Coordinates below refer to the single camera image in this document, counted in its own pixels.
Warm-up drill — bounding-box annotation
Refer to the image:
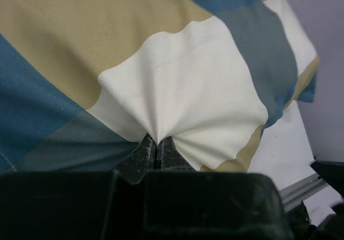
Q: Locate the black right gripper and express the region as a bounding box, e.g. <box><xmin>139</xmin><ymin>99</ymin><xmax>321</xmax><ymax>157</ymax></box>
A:
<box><xmin>311</xmin><ymin>161</ymin><xmax>343</xmax><ymax>213</ymax></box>

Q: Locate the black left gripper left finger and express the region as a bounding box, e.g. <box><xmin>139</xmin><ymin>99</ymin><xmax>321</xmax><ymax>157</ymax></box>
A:
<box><xmin>114</xmin><ymin>134</ymin><xmax>153</xmax><ymax>184</ymax></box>

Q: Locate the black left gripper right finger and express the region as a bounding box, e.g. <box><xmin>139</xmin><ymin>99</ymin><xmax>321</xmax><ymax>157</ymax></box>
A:
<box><xmin>156</xmin><ymin>137</ymin><xmax>194</xmax><ymax>171</ymax></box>

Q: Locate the blue tan white pillowcase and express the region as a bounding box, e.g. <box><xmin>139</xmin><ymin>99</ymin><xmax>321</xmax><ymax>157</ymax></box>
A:
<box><xmin>1</xmin><ymin>0</ymin><xmax>319</xmax><ymax>172</ymax></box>

